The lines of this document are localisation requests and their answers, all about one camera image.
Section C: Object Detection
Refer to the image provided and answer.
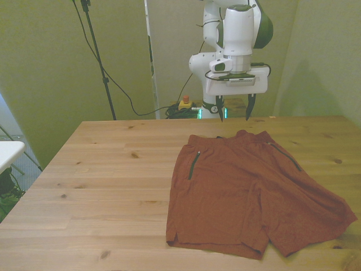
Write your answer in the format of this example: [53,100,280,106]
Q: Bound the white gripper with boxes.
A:
[205,65,269,123]

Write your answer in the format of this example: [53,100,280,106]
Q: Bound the rust red shorts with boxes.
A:
[165,129,358,261]

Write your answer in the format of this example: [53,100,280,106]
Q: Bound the yellow emergency stop box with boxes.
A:
[178,95,194,111]

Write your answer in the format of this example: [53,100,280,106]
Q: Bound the white vertical panel strip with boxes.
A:
[143,0,160,119]

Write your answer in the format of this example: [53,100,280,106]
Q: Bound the grey metal table legs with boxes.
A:
[0,124,43,176]

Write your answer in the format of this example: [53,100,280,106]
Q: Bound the white side table top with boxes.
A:
[0,140,26,174]

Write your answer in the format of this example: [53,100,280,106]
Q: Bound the green leafy plant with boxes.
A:
[0,166,27,224]

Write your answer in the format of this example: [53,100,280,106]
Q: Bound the grey wrist camera bar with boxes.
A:
[218,72,257,86]

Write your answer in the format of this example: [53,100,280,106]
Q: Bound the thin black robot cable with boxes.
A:
[179,39,205,104]

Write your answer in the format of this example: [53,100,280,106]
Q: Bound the dark coiled cable bundle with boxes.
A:
[165,103,201,120]

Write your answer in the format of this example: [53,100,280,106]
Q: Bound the long black stand cable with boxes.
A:
[72,0,170,116]

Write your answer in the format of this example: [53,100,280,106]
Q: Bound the black camera stand pole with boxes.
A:
[80,0,117,121]

